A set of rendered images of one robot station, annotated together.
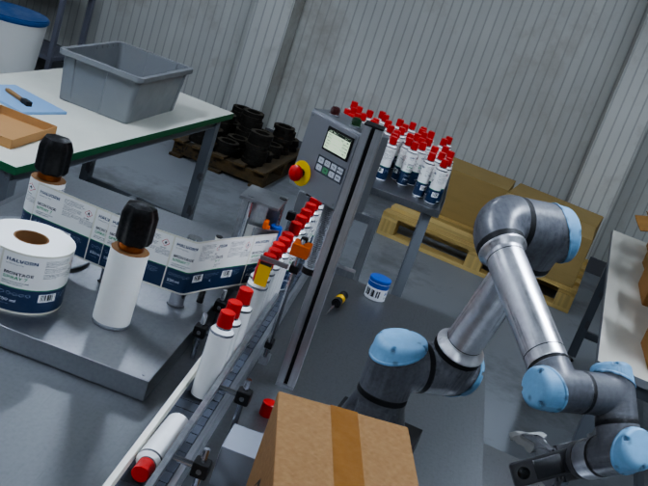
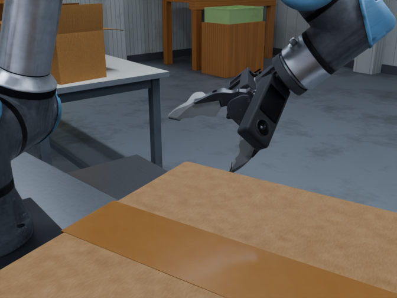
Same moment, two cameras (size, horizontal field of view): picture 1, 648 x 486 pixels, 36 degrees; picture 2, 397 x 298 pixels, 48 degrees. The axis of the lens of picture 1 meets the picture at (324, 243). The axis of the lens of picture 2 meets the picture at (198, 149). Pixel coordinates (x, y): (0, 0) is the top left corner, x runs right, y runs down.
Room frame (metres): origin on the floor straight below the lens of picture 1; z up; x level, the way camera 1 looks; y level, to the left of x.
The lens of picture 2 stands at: (1.32, 0.04, 1.27)
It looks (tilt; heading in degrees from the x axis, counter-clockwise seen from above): 21 degrees down; 309
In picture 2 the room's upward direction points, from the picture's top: straight up
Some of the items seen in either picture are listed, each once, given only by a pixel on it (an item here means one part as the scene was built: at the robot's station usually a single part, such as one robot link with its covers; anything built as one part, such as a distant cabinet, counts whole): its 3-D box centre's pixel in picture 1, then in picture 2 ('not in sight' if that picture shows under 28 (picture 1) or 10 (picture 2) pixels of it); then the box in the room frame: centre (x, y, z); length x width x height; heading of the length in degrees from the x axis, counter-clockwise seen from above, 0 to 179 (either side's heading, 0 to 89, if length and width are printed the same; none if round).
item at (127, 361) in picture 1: (77, 280); not in sight; (2.28, 0.56, 0.86); 0.80 x 0.67 x 0.05; 176
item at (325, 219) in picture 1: (321, 234); not in sight; (2.28, 0.01, 1.18); 0.04 x 0.04 x 0.21
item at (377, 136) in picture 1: (328, 260); not in sight; (2.16, -0.02, 1.16); 0.04 x 0.04 x 0.67; 86
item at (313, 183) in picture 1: (337, 160); not in sight; (2.22, 0.03, 1.38); 0.17 x 0.10 x 0.19; 51
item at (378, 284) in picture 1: (377, 287); not in sight; (2.94, -0.21, 0.86); 0.07 x 0.07 x 0.07
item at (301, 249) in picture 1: (271, 296); not in sight; (2.13, 0.07, 1.04); 0.10 x 0.04 x 0.33; 86
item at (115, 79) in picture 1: (124, 81); not in sight; (4.33, 1.08, 0.91); 0.60 x 0.40 x 0.22; 171
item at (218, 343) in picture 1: (214, 354); not in sight; (1.87, 0.14, 0.98); 0.05 x 0.05 x 0.20
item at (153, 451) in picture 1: (160, 447); not in sight; (1.59, 0.16, 0.91); 0.20 x 0.05 x 0.05; 174
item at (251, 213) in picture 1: (253, 241); not in sight; (2.55, 0.19, 1.01); 0.14 x 0.13 x 0.26; 176
